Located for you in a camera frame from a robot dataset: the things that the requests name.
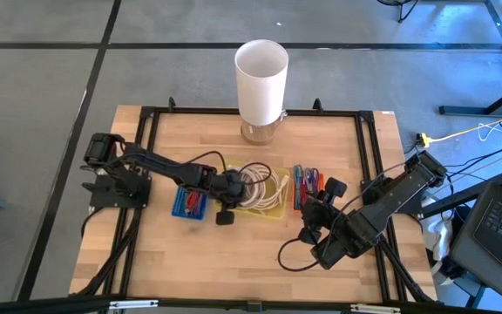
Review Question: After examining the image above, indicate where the blue plastic basket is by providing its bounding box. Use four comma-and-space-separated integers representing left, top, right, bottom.
171, 186, 209, 221

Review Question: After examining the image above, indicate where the yellow hanging power cord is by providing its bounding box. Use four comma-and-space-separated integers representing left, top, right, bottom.
416, 107, 502, 148

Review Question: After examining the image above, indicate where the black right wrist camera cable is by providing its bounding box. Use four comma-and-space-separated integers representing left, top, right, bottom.
276, 161, 409, 272

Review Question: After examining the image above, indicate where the black desk frame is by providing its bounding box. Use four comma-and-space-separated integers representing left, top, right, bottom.
438, 0, 502, 117

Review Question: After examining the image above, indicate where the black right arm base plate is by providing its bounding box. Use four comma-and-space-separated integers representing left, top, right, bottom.
360, 177, 424, 215

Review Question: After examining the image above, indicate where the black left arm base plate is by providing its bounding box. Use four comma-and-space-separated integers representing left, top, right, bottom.
81, 172, 153, 209

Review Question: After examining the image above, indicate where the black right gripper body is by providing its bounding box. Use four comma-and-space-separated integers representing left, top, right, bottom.
298, 195, 343, 245

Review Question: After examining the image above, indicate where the black camera rig bar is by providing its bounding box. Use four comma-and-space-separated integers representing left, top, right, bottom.
0, 294, 502, 314

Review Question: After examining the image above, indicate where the yellow plastic tray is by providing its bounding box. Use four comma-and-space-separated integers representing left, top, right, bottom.
214, 160, 292, 221

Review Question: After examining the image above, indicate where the black left wrist camera cable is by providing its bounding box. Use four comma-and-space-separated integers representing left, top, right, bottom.
180, 150, 274, 187

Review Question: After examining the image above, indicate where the white shade table lamp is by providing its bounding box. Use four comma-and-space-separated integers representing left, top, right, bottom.
234, 38, 290, 147

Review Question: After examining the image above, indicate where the black aluminium table frame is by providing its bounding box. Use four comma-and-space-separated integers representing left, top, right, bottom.
70, 96, 438, 306

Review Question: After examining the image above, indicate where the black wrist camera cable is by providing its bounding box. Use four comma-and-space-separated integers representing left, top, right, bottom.
180, 150, 274, 187
276, 161, 409, 272

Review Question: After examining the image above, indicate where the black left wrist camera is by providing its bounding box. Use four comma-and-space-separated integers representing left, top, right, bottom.
214, 209, 236, 227

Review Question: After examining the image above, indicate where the orange plastic basket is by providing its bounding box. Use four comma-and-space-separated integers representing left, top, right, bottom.
292, 163, 325, 211

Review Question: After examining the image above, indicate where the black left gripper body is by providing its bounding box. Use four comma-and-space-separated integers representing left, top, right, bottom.
211, 168, 248, 209

